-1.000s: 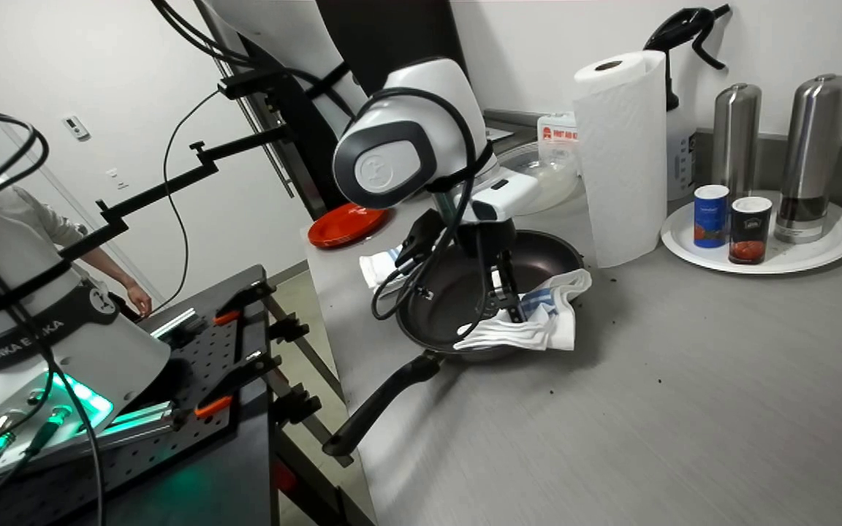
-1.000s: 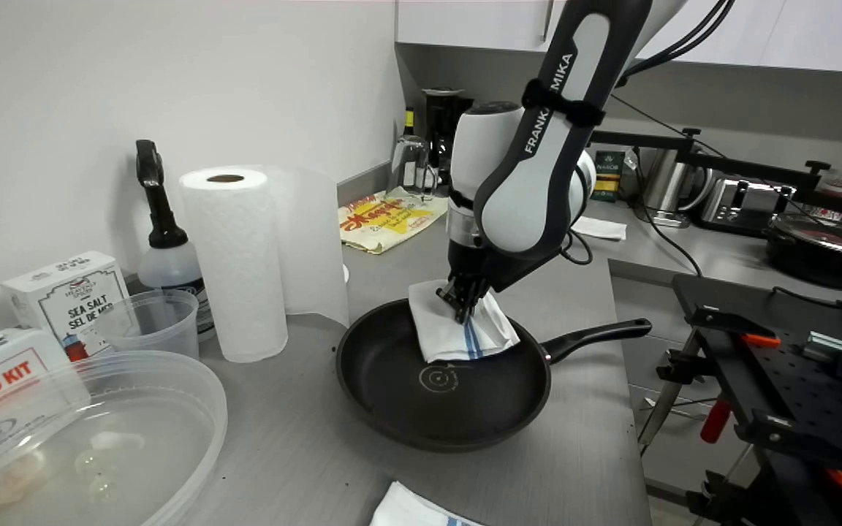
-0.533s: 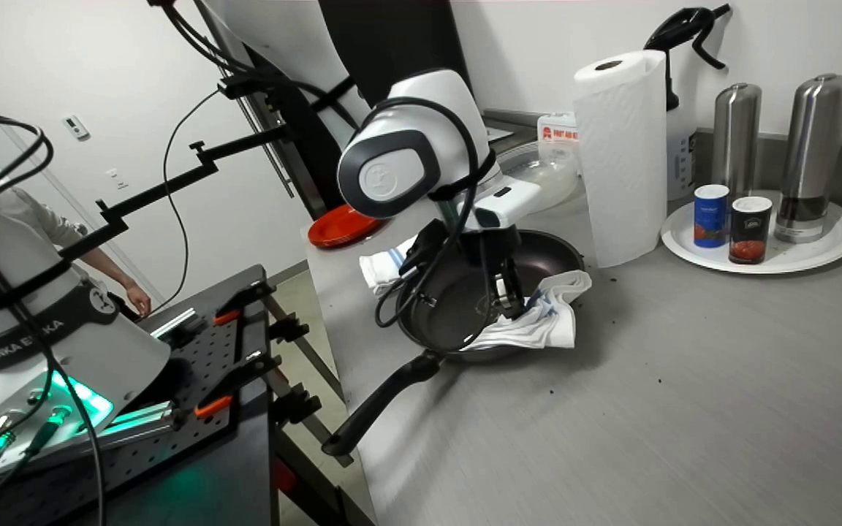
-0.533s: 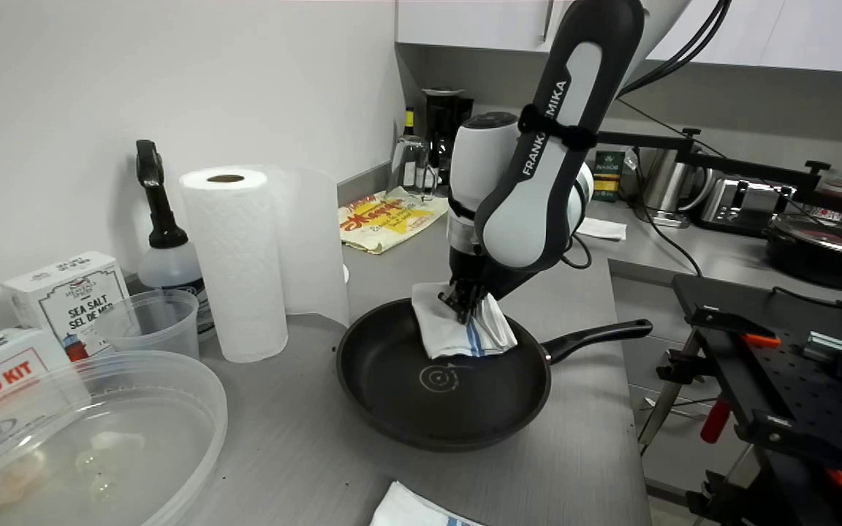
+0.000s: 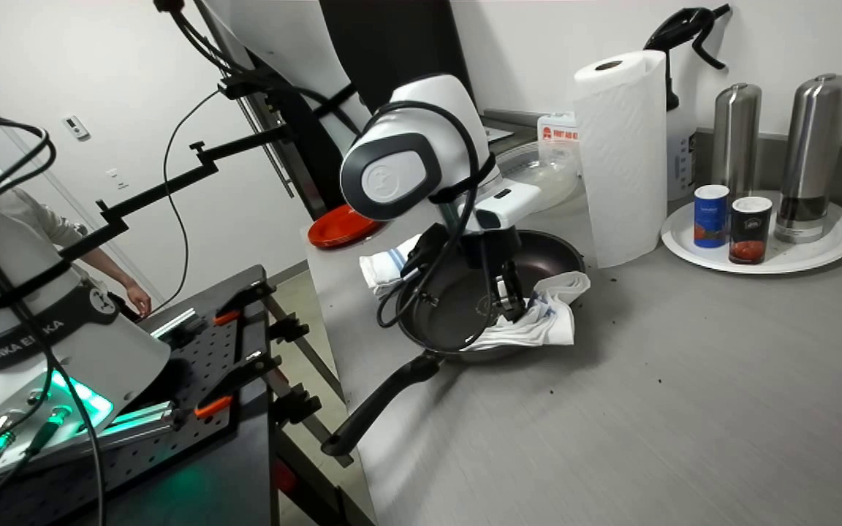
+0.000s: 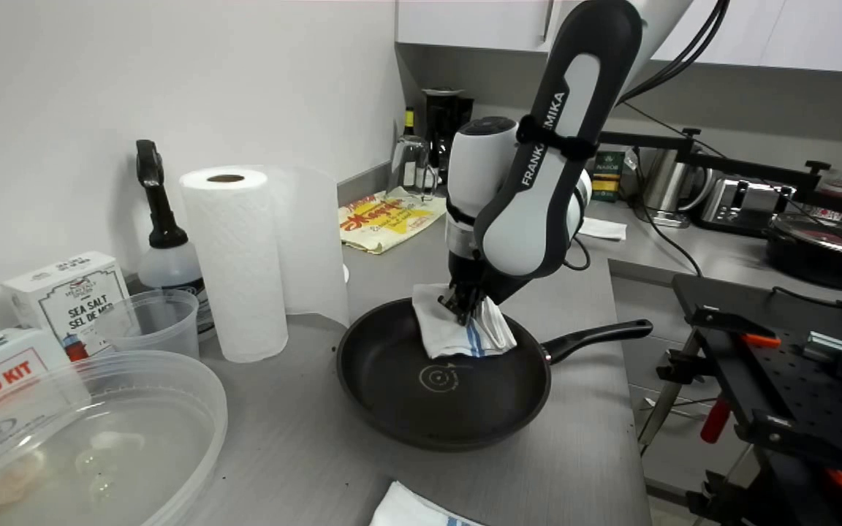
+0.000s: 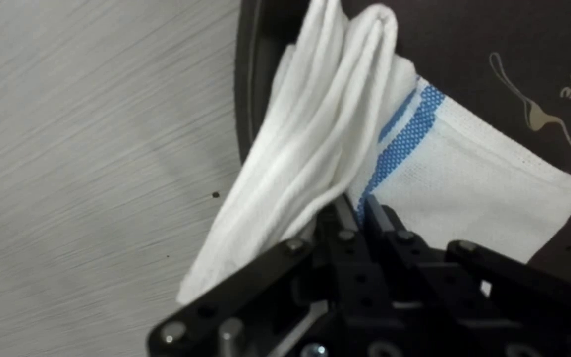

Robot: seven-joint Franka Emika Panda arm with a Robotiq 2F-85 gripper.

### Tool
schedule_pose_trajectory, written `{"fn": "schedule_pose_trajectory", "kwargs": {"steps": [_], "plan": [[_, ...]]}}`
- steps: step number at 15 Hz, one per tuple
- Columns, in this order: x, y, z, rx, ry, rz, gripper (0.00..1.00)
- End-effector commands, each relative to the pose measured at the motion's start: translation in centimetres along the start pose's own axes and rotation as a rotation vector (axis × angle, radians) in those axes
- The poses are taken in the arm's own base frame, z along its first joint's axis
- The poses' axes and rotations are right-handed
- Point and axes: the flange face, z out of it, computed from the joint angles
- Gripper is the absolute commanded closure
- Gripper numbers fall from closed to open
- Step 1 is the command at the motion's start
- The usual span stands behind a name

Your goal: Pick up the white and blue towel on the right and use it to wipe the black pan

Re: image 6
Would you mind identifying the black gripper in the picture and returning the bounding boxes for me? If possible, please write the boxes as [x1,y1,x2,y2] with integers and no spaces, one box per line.
[440,248,533,326]

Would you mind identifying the large white blue-striped towel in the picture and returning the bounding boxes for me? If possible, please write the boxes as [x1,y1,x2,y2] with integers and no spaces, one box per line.
[410,281,520,364]

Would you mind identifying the black frying pan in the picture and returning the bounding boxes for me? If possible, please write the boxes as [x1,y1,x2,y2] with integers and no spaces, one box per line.
[333,295,654,454]

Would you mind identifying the small folded white blue-striped towel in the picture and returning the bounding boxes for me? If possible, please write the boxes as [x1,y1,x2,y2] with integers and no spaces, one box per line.
[369,481,482,526]

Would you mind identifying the white paper towel roll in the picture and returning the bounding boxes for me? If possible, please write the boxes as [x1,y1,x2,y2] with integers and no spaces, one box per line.
[179,164,352,367]

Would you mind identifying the yellow red printed bag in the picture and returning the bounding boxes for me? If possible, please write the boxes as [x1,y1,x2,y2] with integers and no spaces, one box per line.
[333,187,454,260]

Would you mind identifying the white paper packet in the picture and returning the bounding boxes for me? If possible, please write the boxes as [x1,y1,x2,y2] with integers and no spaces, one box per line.
[577,215,631,247]

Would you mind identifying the black coffee maker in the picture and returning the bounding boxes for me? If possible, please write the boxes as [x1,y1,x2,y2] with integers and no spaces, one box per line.
[415,85,478,194]

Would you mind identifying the green yellow carton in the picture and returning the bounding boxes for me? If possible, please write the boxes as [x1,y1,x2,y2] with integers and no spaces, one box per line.
[590,145,641,206]

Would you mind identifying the steel kettle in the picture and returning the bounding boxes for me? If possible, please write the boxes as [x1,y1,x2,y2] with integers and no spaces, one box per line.
[641,150,711,224]

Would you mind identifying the small clear plastic cup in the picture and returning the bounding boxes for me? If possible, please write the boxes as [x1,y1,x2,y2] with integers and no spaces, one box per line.
[122,286,201,364]

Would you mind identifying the steel toaster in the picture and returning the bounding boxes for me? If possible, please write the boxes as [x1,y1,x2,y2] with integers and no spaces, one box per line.
[700,174,798,234]

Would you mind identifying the spray bottle with black trigger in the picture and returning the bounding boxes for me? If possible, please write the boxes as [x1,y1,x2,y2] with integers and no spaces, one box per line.
[131,137,204,294]

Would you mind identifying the large clear plastic bowl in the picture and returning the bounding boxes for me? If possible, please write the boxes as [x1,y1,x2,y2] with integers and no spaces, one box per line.
[0,349,231,526]

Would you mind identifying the black lidded skillet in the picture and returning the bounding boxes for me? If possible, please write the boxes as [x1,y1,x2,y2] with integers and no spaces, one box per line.
[766,206,842,294]

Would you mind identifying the black perforated workbench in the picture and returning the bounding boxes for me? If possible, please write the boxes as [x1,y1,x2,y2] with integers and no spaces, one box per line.
[669,272,842,526]

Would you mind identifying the white sea salt box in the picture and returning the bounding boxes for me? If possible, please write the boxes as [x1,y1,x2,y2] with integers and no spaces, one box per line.
[0,248,143,364]

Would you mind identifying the white first aid kit box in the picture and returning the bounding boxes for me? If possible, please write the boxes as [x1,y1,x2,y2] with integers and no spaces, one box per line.
[0,327,95,462]

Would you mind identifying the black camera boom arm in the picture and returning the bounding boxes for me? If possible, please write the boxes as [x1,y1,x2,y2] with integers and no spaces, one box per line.
[600,127,842,224]

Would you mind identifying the red-handled clamp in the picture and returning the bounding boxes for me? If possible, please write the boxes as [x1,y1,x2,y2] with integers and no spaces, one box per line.
[634,374,736,460]

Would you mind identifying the white wall cabinet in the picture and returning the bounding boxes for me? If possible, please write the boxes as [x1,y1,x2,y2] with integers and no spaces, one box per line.
[393,0,842,79]

